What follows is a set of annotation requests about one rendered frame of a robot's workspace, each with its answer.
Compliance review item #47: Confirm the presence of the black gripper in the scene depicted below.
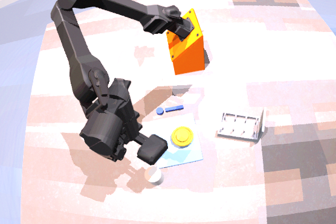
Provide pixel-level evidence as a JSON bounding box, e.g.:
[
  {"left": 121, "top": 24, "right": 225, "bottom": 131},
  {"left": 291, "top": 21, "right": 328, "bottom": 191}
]
[{"left": 121, "top": 111, "right": 168, "bottom": 165}]

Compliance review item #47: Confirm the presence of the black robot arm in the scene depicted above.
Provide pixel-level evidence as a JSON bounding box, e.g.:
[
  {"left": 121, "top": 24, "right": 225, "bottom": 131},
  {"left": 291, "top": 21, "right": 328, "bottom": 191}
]
[{"left": 50, "top": 0, "right": 195, "bottom": 162}]

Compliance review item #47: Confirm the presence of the white square mat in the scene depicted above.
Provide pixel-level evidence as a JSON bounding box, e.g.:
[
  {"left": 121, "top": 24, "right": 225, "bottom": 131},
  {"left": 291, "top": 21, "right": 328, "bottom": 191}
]
[{"left": 150, "top": 113, "right": 203, "bottom": 169}]

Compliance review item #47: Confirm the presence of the yellow plate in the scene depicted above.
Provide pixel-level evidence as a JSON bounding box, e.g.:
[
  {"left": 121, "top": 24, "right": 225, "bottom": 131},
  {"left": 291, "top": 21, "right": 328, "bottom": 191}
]
[{"left": 172, "top": 126, "right": 193, "bottom": 146}]

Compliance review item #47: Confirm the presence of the white cylinder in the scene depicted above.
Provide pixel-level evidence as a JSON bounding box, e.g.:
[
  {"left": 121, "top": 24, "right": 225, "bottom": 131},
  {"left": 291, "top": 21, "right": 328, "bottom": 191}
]
[{"left": 144, "top": 167, "right": 164, "bottom": 186}]

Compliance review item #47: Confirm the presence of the white dish rack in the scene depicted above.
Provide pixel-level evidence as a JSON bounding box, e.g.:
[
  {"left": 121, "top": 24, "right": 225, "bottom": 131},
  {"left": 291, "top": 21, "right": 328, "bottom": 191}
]
[{"left": 217, "top": 108, "right": 266, "bottom": 142}]

